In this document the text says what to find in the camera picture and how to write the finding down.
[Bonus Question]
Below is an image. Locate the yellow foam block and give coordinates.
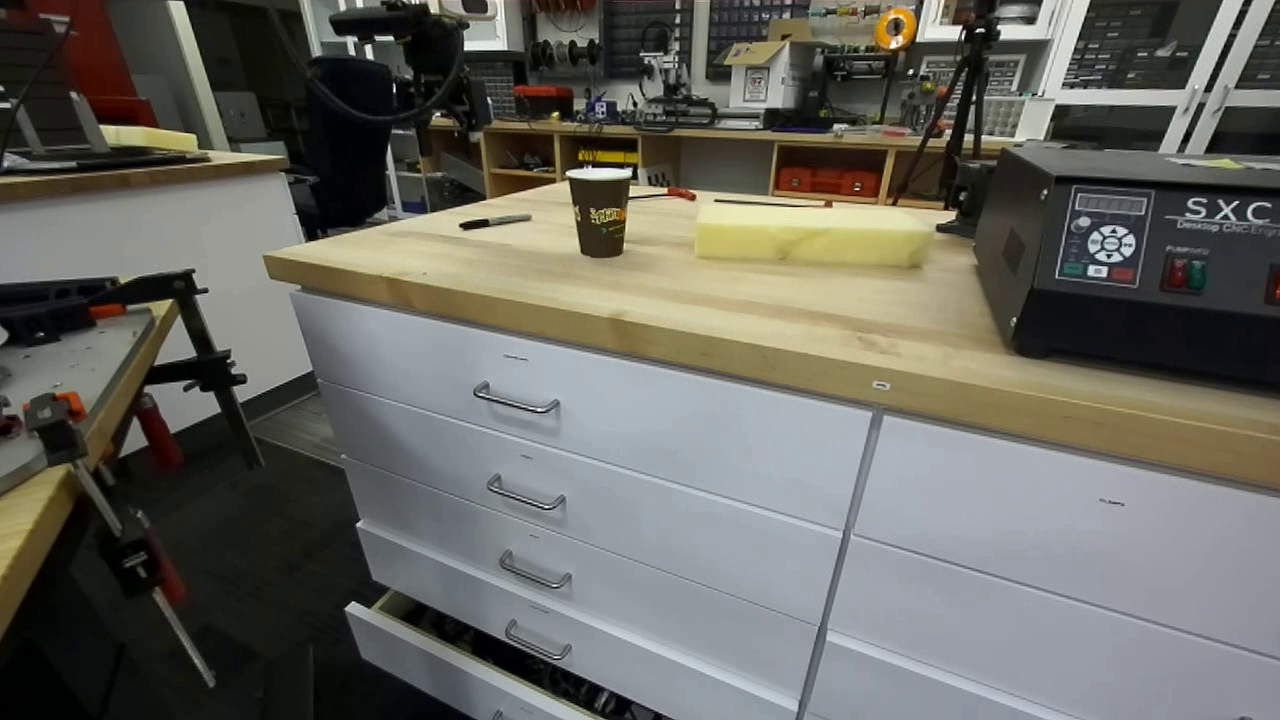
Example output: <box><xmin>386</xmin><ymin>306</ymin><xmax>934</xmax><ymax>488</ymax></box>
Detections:
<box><xmin>686</xmin><ymin>196</ymin><xmax>934</xmax><ymax>275</ymax></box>

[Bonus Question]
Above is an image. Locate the silver drawer handle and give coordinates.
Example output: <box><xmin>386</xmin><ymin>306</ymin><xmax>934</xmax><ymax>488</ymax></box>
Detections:
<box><xmin>467</xmin><ymin>380</ymin><xmax>563</xmax><ymax>422</ymax></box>
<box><xmin>485</xmin><ymin>471</ymin><xmax>570</xmax><ymax>518</ymax></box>
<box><xmin>499</xmin><ymin>614</ymin><xmax>574</xmax><ymax>668</ymax></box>
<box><xmin>497</xmin><ymin>547</ymin><xmax>574</xmax><ymax>595</ymax></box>

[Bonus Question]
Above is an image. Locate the black camera tripod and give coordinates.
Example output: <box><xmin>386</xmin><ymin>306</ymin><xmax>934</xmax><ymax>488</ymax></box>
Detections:
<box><xmin>889</xmin><ymin>0</ymin><xmax>1007</xmax><ymax>212</ymax></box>

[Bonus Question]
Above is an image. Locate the black paper cup white rim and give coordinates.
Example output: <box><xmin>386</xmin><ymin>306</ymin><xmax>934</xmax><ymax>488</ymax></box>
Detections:
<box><xmin>563</xmin><ymin>165</ymin><xmax>635</xmax><ymax>260</ymax></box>

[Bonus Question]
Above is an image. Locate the white glass door cabinet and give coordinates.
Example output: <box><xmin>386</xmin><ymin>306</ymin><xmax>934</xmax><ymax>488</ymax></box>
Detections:
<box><xmin>1034</xmin><ymin>0</ymin><xmax>1280</xmax><ymax>155</ymax></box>

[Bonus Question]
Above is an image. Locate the white desk wooden top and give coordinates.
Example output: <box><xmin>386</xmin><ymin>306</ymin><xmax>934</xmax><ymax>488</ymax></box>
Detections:
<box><xmin>0</xmin><ymin>121</ymin><xmax>314</xmax><ymax>442</ymax></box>

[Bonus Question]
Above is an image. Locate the wooden storage shelf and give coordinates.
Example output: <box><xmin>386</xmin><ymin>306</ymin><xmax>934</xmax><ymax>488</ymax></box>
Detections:
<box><xmin>475</xmin><ymin>115</ymin><xmax>1014</xmax><ymax>208</ymax></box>

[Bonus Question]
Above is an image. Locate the black control box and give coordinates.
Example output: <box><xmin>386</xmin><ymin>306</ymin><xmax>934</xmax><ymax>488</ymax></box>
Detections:
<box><xmin>970</xmin><ymin>137</ymin><xmax>1280</xmax><ymax>391</ymax></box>

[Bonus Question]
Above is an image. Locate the yellow tape roll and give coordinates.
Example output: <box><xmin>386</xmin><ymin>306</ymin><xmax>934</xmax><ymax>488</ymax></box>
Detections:
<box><xmin>870</xmin><ymin>4</ymin><xmax>922</xmax><ymax>54</ymax></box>

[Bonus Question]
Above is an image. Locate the dark bench vise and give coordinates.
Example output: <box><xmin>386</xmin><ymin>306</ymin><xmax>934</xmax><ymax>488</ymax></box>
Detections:
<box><xmin>930</xmin><ymin>155</ymin><xmax>1001</xmax><ymax>239</ymax></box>

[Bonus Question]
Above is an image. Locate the black orange bar clamp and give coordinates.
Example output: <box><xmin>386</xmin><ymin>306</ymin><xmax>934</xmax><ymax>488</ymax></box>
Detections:
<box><xmin>0</xmin><ymin>264</ymin><xmax>268</xmax><ymax>471</ymax></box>
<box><xmin>14</xmin><ymin>385</ymin><xmax>224</xmax><ymax>697</ymax></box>

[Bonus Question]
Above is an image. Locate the white drawer cabinet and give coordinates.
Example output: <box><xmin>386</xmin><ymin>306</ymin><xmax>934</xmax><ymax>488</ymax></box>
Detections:
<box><xmin>287</xmin><ymin>284</ymin><xmax>1280</xmax><ymax>720</ymax></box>

